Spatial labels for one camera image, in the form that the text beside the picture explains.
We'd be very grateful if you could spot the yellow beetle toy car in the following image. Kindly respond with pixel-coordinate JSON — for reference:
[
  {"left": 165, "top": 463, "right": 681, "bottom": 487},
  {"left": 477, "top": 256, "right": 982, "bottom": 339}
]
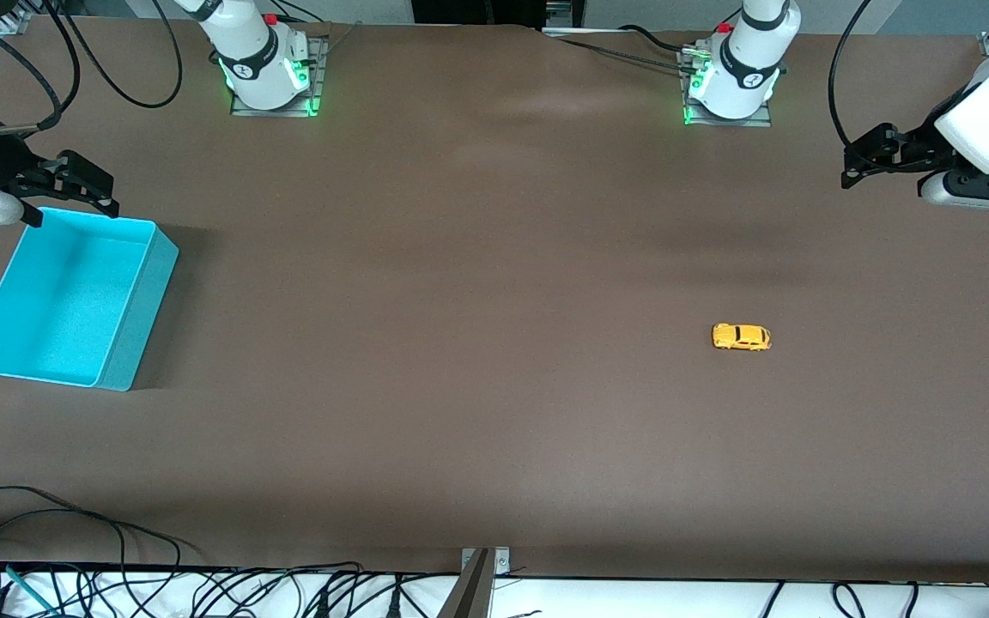
[{"left": 711, "top": 322, "right": 773, "bottom": 352}]

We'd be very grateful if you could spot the teal plastic bin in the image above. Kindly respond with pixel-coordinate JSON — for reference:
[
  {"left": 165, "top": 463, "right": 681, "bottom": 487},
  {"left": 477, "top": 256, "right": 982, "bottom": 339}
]
[{"left": 0, "top": 206, "right": 179, "bottom": 392}]

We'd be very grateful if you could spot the black cabinet base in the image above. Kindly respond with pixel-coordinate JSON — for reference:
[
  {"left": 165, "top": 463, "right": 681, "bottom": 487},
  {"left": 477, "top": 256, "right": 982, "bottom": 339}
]
[{"left": 413, "top": 0, "right": 587, "bottom": 27}]

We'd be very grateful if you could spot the brown table cover sheet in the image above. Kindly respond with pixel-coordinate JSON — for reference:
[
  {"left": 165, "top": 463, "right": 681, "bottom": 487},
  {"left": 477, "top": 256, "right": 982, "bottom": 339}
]
[{"left": 0, "top": 15, "right": 989, "bottom": 585}]

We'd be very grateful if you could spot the white lower shelf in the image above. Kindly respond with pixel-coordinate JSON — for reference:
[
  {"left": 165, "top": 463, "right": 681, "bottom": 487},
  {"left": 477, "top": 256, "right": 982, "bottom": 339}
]
[{"left": 0, "top": 562, "right": 989, "bottom": 618}]

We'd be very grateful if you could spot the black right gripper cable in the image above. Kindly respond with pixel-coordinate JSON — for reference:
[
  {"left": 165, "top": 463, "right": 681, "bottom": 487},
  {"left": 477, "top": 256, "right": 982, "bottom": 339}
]
[{"left": 0, "top": 0, "right": 83, "bottom": 136}]

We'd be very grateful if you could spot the thick black looped cable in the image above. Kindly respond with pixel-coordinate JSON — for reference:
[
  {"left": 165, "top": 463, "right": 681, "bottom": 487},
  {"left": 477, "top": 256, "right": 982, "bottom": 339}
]
[{"left": 44, "top": 0, "right": 185, "bottom": 110}]

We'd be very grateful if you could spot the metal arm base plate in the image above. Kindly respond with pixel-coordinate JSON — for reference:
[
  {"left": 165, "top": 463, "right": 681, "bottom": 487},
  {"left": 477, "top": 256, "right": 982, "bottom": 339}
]
[
  {"left": 679, "top": 41, "right": 775, "bottom": 129},
  {"left": 230, "top": 34, "right": 325, "bottom": 118}
]

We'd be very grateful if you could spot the thin black table cable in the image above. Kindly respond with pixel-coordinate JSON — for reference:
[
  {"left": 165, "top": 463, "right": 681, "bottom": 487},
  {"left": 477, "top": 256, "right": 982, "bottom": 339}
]
[
  {"left": 0, "top": 509, "right": 130, "bottom": 593},
  {"left": 0, "top": 486, "right": 203, "bottom": 567}
]

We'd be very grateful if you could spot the black base power cable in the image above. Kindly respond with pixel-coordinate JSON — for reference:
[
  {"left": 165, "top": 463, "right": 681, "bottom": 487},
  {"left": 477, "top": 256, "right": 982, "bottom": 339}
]
[{"left": 546, "top": 24, "right": 701, "bottom": 76}]

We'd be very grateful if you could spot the metal table edge bracket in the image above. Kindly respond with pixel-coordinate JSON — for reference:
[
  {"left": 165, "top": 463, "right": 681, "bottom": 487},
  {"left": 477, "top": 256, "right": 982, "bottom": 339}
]
[{"left": 460, "top": 547, "right": 512, "bottom": 577}]

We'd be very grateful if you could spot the grey camera mount pole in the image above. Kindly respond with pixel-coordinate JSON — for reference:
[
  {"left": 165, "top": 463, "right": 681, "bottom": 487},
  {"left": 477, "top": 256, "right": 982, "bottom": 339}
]
[{"left": 436, "top": 549, "right": 495, "bottom": 618}]

